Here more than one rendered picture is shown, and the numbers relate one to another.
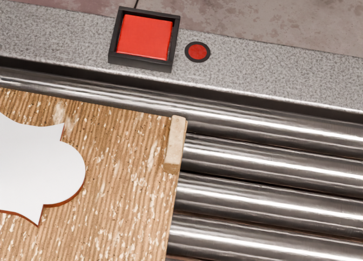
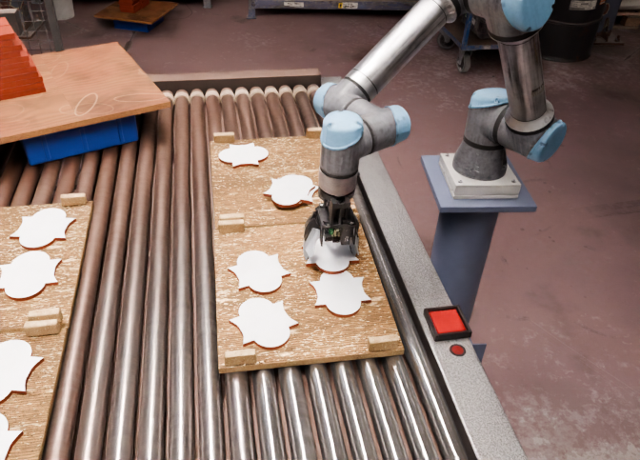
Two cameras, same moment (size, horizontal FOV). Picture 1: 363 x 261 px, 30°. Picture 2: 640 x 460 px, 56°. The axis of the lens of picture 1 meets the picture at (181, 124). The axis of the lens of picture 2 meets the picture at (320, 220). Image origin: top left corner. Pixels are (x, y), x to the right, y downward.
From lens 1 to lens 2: 0.78 m
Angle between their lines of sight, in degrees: 54
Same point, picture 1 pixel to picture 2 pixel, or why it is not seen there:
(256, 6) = not seen: outside the picture
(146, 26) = (454, 319)
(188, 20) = not seen: outside the picture
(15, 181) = (331, 291)
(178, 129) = (390, 338)
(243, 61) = (467, 373)
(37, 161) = (345, 296)
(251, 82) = (454, 380)
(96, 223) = (327, 328)
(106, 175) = (353, 324)
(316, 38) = not seen: outside the picture
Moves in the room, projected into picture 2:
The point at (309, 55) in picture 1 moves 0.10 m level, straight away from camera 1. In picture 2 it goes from (496, 408) to (553, 414)
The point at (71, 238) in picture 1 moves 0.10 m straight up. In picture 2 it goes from (315, 320) to (317, 284)
